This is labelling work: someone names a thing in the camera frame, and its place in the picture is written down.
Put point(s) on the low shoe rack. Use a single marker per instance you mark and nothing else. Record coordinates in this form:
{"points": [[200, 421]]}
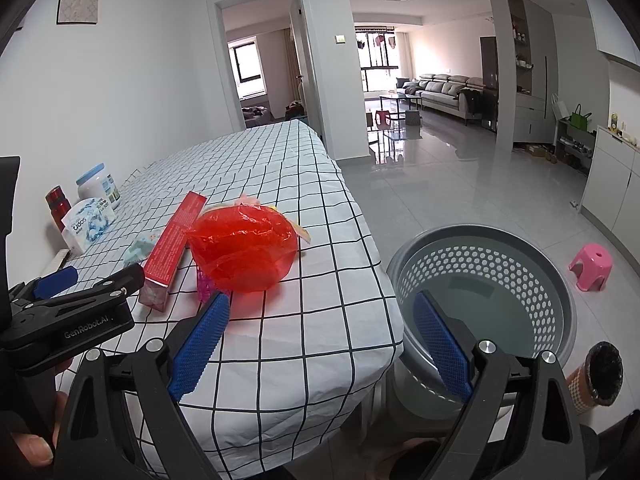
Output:
{"points": [[574, 147]]}

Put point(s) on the grey sectional sofa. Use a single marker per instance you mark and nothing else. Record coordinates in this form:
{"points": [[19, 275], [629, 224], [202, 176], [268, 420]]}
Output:
{"points": [[455, 95]]}

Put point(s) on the brown checkered trash bin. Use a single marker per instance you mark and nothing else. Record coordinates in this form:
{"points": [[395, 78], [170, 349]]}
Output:
{"points": [[598, 381]]}

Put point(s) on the person's left hand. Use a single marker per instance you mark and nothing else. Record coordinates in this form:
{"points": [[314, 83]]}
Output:
{"points": [[35, 449]]}

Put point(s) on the grey perforated laundry basket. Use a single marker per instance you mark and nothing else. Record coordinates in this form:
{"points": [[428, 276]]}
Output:
{"points": [[503, 288]]}

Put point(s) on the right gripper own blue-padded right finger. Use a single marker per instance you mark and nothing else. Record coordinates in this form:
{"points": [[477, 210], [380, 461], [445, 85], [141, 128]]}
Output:
{"points": [[517, 419]]}

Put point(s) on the white jar blue lid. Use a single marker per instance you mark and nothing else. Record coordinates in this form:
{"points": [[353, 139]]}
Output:
{"points": [[96, 183]]}

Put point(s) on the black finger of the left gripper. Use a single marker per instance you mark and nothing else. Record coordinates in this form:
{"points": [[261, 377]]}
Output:
{"points": [[130, 279]]}

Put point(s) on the red plastic bag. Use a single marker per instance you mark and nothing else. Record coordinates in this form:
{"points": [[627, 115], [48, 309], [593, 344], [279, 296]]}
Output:
{"points": [[243, 248]]}

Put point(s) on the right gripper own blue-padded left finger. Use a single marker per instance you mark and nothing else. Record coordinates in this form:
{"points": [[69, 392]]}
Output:
{"points": [[97, 439]]}

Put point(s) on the blue white tissue pack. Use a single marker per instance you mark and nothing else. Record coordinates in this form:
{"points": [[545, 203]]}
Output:
{"points": [[85, 223]]}

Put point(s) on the pink plastic stool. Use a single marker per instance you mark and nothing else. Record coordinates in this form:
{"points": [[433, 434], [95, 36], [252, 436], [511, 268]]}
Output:
{"points": [[592, 266]]}

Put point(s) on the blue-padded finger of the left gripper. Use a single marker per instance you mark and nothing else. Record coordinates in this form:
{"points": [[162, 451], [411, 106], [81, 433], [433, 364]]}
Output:
{"points": [[54, 283]]}

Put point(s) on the green shopping bag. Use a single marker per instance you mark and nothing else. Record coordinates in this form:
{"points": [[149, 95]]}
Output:
{"points": [[578, 119]]}

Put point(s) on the white sideboard cabinet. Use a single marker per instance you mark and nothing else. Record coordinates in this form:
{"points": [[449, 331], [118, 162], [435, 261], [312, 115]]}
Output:
{"points": [[611, 194]]}

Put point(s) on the white checkered tablecloth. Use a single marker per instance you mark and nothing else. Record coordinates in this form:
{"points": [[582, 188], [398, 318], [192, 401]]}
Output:
{"points": [[314, 322]]}

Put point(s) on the blue wet wipes packet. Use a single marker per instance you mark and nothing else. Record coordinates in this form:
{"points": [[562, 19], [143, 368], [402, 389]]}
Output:
{"points": [[140, 248]]}

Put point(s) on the pink snack bag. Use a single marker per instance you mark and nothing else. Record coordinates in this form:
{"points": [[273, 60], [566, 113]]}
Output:
{"points": [[246, 200]]}

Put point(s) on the long red cardboard box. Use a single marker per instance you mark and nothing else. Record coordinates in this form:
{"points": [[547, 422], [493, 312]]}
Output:
{"points": [[161, 266]]}

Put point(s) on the red stool far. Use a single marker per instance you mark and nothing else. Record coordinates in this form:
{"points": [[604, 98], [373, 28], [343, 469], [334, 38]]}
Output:
{"points": [[383, 121]]}

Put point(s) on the dark coffee table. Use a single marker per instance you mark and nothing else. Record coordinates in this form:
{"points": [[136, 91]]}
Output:
{"points": [[398, 105]]}

